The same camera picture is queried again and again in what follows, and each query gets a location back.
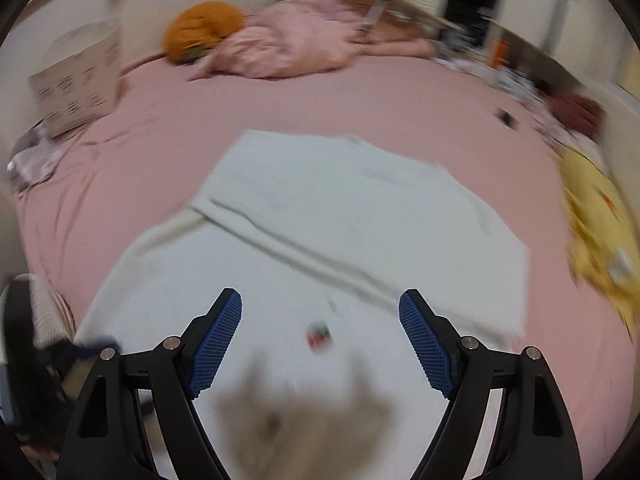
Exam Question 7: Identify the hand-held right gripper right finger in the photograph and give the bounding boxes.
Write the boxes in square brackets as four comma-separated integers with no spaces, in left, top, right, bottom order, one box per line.
[398,288,583,480]

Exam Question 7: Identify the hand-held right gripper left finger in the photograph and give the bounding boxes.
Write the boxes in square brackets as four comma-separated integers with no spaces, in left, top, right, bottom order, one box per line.
[57,287,243,480]

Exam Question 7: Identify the white knit garment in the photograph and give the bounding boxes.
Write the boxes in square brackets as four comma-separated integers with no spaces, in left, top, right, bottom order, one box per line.
[75,129,531,480]

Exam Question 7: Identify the beige ribbed cloth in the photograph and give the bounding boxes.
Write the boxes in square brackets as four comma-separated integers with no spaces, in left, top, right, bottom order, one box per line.
[27,275,76,348]

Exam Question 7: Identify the dark object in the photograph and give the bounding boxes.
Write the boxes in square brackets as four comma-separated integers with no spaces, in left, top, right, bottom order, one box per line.
[0,274,76,441]

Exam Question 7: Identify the yellow cloth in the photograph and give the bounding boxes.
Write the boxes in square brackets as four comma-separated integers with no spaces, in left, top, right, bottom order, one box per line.
[557,150,640,336]

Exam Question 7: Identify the pink bed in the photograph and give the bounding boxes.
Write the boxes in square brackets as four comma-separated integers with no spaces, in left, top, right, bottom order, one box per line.
[15,50,636,480]

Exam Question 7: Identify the clear plastic bag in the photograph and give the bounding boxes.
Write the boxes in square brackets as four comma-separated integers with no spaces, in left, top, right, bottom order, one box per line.
[7,125,61,193]

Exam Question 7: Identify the dark red cloth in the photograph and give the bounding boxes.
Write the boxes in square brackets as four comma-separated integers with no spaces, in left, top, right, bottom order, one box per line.
[550,92,603,136]

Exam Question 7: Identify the printed cardboard box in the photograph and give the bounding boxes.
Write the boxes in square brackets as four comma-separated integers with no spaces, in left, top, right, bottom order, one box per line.
[27,35,123,138]

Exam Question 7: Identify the orange plush toy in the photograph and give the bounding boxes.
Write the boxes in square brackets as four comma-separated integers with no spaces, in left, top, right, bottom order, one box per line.
[164,1,246,65]

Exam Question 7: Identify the pink crumpled blanket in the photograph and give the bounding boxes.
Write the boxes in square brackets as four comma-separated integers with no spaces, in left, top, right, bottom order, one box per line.
[187,0,436,80]

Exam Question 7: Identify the flat brown cardboard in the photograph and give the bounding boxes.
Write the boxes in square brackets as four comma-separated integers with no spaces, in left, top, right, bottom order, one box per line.
[340,0,461,31]

